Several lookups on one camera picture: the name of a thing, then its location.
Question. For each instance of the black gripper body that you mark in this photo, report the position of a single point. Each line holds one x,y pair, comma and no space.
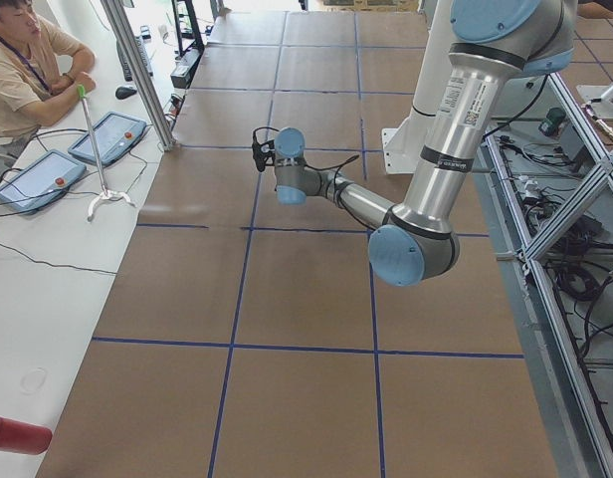
276,187

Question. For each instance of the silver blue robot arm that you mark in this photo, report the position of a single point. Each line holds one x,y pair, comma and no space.
413,240

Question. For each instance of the blue tape strip lengthwise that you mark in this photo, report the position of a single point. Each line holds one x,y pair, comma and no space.
249,230

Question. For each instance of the far teach pendant tablet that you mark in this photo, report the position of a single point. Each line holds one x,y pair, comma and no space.
115,135

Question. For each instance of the teach pendant tablet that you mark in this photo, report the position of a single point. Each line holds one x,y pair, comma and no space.
42,182
115,135

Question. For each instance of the black computer mouse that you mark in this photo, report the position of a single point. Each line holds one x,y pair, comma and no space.
125,92

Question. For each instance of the near teach pendant tablet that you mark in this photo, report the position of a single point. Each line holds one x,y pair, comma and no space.
42,182

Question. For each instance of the blue tape strip crosswise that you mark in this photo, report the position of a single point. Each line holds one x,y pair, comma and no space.
345,351

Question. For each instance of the man in beige shirt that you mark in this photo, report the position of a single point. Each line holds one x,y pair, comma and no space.
41,70

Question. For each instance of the green power adapter box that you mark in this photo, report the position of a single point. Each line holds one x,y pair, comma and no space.
553,120

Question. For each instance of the red water bottle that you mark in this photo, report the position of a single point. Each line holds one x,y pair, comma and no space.
23,438

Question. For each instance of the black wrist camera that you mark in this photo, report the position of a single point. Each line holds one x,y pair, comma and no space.
259,156

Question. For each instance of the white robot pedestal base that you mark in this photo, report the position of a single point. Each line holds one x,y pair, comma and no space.
402,145

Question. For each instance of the reacher grabber stick green handle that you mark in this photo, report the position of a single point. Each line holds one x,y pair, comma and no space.
106,194

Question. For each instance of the aluminium frame post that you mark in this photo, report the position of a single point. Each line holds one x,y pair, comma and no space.
122,30

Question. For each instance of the black cable bundle floor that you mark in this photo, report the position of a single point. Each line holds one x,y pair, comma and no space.
576,253

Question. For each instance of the aluminium frame rail structure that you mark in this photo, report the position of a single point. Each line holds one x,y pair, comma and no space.
584,390

